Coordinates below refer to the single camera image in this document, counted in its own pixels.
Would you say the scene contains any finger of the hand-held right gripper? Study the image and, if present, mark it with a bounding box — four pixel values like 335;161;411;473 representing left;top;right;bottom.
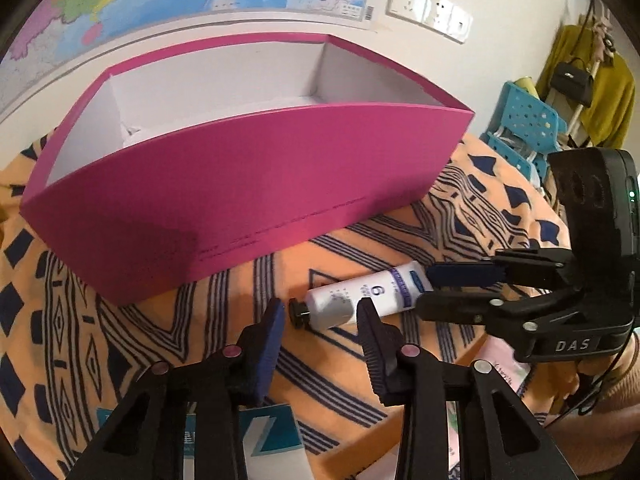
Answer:
416;287;571;335
426;247;576;291

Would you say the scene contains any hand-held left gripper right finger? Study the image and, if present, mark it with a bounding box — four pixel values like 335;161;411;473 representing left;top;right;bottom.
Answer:
356;297;576;480

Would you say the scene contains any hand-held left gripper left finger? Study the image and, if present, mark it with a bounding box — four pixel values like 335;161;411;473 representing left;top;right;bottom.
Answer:
65;297;287;480

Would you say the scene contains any white cream tube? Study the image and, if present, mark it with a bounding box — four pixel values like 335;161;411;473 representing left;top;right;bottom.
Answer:
289;261;435;332

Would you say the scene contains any teal and white medicine box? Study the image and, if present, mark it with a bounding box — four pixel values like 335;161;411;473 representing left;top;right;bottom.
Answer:
97;402;306;480

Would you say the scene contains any pink cardboard box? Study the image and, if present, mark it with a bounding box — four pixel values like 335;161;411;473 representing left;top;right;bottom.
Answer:
20;32;475;308

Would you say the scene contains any person's right forearm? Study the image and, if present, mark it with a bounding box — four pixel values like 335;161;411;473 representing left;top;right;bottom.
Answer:
550;335;640;480

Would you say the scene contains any orange patterned cloth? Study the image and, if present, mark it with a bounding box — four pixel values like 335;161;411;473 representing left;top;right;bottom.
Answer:
0;130;576;480

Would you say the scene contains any pink and white packet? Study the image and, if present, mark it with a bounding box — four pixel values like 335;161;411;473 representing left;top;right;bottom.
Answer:
445;335;533;480

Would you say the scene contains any blue perforated plastic stool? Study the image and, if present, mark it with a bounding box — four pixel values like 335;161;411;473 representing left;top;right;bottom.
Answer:
480;80;568;186

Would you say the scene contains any mustard yellow coat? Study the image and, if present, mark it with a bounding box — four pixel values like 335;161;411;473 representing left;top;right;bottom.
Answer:
535;22;636;148

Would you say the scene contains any black handbag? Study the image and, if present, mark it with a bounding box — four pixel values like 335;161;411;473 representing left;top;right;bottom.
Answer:
549;57;596;108

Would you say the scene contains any pale yellow object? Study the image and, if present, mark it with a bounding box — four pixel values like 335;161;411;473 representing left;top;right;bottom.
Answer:
512;77;541;101

